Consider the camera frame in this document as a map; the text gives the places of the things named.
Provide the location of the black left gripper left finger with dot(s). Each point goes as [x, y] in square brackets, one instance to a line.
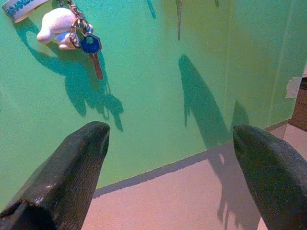
[60, 179]

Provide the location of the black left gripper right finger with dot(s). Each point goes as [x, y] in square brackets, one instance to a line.
[275, 182]

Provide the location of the blue headed key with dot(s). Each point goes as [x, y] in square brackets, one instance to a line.
[90, 44]

